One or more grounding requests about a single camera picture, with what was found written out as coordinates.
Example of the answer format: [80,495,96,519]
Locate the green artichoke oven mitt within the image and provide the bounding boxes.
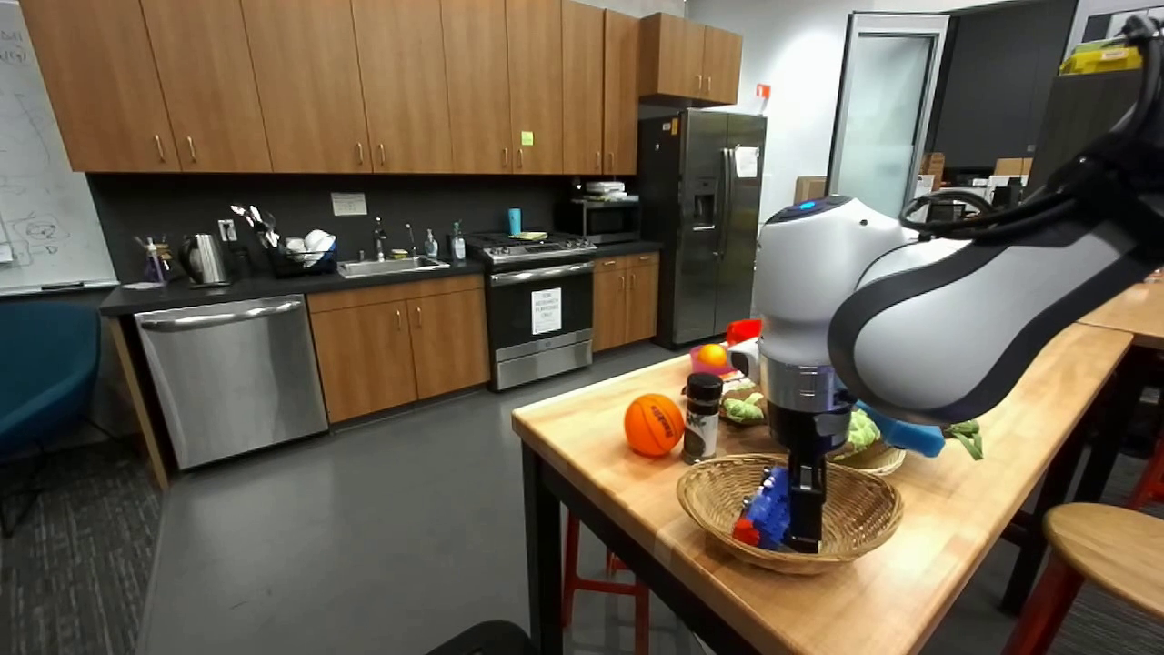
[720,393,985,460]

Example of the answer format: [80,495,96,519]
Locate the stainless steel refrigerator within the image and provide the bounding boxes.
[637,108,766,346]

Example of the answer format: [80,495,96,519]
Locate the upper wooden cabinets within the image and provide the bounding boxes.
[17,0,742,176]

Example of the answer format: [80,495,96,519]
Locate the whiteboard with posters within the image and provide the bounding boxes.
[0,0,118,293]

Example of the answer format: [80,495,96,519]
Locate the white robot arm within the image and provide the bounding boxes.
[753,16,1164,552]

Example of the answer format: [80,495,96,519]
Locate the small peach fruit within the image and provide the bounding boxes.
[691,342,736,376]

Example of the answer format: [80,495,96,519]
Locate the stainless steel stove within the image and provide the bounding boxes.
[480,238,595,389]

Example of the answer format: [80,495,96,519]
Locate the teal lounge chair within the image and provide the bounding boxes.
[0,293,107,538]

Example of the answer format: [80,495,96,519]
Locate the black capped spice jar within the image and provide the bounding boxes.
[684,370,723,461]

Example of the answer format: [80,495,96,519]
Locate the red plastic container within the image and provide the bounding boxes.
[729,318,765,377]

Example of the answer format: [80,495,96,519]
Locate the round wooden stool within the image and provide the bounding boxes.
[1004,501,1164,655]

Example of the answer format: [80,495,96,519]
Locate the white wicker basket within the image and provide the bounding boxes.
[832,441,904,475]

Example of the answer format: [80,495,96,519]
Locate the blue lego train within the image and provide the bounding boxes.
[732,466,788,548]

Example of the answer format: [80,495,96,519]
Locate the stainless steel dishwasher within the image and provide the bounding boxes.
[136,293,327,468]

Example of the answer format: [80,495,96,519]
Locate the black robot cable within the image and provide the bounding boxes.
[900,12,1164,239]

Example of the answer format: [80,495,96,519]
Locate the wicker basket holding train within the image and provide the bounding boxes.
[675,454,902,580]

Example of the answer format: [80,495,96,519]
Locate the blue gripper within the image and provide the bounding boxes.
[775,406,846,552]

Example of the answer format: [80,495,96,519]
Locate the stainless steel microwave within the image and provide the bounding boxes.
[566,196,641,239]

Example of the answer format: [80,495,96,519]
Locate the orange ball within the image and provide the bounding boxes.
[623,393,684,460]

